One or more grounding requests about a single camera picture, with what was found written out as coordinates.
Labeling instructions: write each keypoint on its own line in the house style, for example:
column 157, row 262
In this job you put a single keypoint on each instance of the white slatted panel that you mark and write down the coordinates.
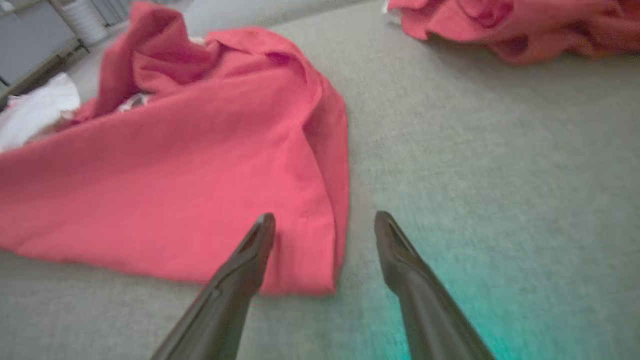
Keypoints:
column 85, row 20

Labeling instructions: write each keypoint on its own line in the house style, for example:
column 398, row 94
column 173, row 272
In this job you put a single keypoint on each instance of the red jersey with white trim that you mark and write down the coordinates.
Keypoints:
column 175, row 190

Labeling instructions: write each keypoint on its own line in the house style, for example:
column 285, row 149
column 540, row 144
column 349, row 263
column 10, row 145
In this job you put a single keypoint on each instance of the grey fabric sofa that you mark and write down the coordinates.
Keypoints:
column 475, row 150

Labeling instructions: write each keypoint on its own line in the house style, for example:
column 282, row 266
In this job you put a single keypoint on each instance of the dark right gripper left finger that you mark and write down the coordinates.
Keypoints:
column 225, row 300

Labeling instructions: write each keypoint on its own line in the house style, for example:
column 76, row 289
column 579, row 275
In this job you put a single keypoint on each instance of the red shorts with white trim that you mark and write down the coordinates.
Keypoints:
column 525, row 25

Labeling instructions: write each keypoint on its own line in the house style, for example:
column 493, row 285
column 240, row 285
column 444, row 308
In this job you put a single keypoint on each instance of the grey cabinet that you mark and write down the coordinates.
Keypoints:
column 30, row 40

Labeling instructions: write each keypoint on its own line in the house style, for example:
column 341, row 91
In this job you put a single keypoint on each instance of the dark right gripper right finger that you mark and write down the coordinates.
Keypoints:
column 430, row 310

